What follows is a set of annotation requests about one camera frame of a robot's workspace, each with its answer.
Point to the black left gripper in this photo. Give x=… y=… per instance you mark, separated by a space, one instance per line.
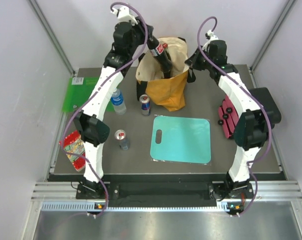
x=139 y=27

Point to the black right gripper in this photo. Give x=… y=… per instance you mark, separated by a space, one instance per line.
x=193 y=61

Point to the glass cola bottle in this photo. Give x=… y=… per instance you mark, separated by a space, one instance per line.
x=159 y=53

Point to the orange canvas bag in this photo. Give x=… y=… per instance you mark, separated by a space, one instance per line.
x=150 y=80

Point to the energy drink can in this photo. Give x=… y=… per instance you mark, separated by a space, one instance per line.
x=145 y=104
x=122 y=139

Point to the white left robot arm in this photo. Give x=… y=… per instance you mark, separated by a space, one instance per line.
x=88 y=119

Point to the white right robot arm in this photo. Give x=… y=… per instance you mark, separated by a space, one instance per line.
x=253 y=127

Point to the clear water bottle blue label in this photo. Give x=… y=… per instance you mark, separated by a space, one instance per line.
x=118 y=102

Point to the turquoise cutting board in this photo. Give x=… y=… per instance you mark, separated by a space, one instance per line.
x=181 y=140

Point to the green board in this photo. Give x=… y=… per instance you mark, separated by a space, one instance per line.
x=78 y=91

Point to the red snack box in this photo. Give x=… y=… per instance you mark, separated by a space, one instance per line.
x=73 y=144

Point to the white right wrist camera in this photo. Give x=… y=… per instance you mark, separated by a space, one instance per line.
x=210 y=36

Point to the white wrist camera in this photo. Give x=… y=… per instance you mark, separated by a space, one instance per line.
x=210 y=36
x=123 y=14

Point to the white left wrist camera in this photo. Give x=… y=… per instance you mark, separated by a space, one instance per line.
x=123 y=14

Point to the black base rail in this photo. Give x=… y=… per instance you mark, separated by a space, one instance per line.
x=169 y=194

